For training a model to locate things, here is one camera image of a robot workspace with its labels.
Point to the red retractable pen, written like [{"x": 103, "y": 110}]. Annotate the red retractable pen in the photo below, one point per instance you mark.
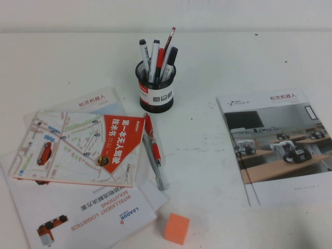
[{"x": 152, "y": 140}]

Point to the black mesh pen holder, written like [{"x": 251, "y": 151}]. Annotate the black mesh pen holder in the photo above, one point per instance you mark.
[{"x": 155, "y": 101}]

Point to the silver pen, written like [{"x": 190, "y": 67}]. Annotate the silver pen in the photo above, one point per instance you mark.
[{"x": 156, "y": 166}]

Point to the white AgileX brochure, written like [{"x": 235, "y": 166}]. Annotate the white AgileX brochure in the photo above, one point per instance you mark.
[{"x": 90, "y": 99}]

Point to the red striped pencil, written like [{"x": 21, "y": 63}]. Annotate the red striped pencil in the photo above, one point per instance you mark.
[{"x": 169, "y": 39}]

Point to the map cover paperback book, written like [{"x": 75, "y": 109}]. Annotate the map cover paperback book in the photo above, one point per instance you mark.
[{"x": 77, "y": 145}]

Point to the orange cube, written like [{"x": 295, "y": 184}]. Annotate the orange cube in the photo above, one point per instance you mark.
[{"x": 176, "y": 228}]

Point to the AgileX brochure classroom photo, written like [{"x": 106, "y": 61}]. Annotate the AgileX brochure classroom photo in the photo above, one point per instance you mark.
[{"x": 272, "y": 145}]

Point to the white Leador logistics brochure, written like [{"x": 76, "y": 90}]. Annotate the white Leador logistics brochure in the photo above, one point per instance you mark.
[{"x": 103, "y": 215}]

